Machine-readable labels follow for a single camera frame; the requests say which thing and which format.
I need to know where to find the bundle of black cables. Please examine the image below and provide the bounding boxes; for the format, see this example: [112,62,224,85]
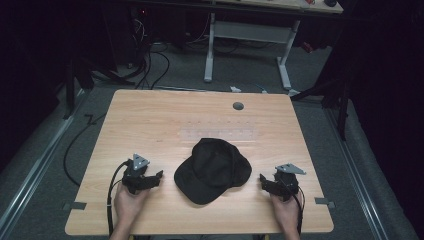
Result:
[126,13,171,91]

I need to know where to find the white-framed wooden desk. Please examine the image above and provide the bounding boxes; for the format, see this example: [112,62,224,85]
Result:
[186,0,344,92]

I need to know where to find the right hand-held gripper black cable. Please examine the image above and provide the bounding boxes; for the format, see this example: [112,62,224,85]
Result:
[295,185,306,235]

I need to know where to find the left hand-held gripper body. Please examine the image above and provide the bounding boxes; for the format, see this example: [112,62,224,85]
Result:
[121,153,151,195]

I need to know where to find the black metal stand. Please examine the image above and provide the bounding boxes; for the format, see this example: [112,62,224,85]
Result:
[289,63,355,142]
[61,49,136,121]

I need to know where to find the metal floor rail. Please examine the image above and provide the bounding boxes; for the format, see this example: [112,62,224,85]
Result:
[325,108,392,240]
[0,89,88,236]

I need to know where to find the left hand-held gripper black cable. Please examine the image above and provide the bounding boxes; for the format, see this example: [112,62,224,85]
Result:
[106,160,130,238]

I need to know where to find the long black floor cable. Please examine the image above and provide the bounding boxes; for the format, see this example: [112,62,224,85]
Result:
[62,113,108,188]

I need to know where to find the person's right hand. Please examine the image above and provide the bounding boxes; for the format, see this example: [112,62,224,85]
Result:
[270,194,304,231]

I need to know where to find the grey tape strip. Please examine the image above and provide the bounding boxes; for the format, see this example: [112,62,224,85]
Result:
[314,196,336,210]
[62,201,88,211]

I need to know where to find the person's left hand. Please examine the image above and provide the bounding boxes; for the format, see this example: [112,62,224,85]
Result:
[113,183,150,228]

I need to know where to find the hand-held gripper black cable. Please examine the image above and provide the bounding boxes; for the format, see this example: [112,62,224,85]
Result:
[295,185,306,235]
[106,160,130,238]

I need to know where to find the black baseball cap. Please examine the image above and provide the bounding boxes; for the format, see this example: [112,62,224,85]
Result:
[173,137,253,206]

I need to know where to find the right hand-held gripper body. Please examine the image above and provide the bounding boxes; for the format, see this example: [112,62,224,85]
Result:
[273,162,307,202]

